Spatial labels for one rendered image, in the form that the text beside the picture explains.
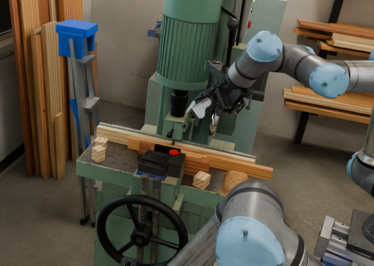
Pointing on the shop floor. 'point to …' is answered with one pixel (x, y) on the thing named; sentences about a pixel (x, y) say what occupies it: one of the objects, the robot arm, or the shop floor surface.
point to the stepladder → (82, 97)
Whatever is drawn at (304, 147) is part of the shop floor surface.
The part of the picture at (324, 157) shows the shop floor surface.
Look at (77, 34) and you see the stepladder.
